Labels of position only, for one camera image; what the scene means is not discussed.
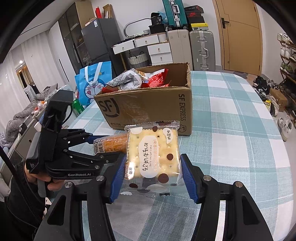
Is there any wooden door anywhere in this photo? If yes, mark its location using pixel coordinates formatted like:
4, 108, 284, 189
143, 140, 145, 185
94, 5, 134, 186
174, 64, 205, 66
213, 1, 262, 75

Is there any blue Doraemon tote bag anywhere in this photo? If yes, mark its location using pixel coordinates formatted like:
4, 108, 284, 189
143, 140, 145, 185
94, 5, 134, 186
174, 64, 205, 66
75, 61, 112, 106

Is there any woven laundry basket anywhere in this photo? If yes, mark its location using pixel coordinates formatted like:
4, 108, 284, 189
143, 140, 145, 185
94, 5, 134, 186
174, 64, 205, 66
128, 51, 149, 69

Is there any nougat cracker pack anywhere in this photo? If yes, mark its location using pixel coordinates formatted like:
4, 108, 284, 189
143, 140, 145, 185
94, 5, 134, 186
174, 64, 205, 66
121, 120, 185, 195

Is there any teal suitcase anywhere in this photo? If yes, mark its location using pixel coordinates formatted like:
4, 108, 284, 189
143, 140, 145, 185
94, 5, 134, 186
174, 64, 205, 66
162, 0, 188, 29

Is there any small cardboard box on floor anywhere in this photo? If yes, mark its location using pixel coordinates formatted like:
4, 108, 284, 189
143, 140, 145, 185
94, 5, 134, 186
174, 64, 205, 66
269, 88, 287, 112

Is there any white drawer desk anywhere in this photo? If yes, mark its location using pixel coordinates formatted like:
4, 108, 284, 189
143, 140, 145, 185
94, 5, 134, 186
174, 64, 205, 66
112, 33, 173, 66

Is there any plaid teal tablecloth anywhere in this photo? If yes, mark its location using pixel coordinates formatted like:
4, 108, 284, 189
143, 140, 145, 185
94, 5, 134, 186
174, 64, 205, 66
67, 70, 294, 241

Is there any beige suitcase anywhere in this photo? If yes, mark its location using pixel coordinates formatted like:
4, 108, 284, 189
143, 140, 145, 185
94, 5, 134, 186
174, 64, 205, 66
168, 29, 193, 71

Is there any red white snack bag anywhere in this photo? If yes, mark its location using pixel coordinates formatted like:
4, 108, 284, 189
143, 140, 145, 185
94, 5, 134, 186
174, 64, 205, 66
141, 68, 170, 88

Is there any SF Express cardboard box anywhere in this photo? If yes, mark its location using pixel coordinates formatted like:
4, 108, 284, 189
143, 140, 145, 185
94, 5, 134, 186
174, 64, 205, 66
94, 63, 193, 136

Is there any grey aluminium suitcase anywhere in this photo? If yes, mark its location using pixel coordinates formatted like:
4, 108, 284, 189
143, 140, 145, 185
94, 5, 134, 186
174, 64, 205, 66
189, 30, 216, 71

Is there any wooden shoe rack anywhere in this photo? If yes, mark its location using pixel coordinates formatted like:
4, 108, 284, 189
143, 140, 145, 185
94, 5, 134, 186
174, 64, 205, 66
276, 32, 295, 111

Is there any black refrigerator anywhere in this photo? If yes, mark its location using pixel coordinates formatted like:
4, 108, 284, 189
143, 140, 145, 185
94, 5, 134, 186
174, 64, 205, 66
81, 18, 125, 77

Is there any purple white snack bag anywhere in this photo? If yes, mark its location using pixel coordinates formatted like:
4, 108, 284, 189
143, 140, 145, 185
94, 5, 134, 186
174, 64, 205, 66
106, 68, 142, 90

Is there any orange sausage stick pack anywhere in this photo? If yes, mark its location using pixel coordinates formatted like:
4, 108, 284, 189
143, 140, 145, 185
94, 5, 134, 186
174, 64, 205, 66
93, 133, 128, 155

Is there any green soda can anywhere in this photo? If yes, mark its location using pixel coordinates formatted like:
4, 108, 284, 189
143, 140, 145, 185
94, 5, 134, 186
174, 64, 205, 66
72, 98, 84, 116

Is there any white sneaker on floor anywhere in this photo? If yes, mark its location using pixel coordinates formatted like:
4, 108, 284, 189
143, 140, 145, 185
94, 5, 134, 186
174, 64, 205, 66
277, 115, 293, 142

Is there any left hand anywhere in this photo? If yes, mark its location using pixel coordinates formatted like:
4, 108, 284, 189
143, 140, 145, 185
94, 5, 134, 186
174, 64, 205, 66
24, 165, 64, 191

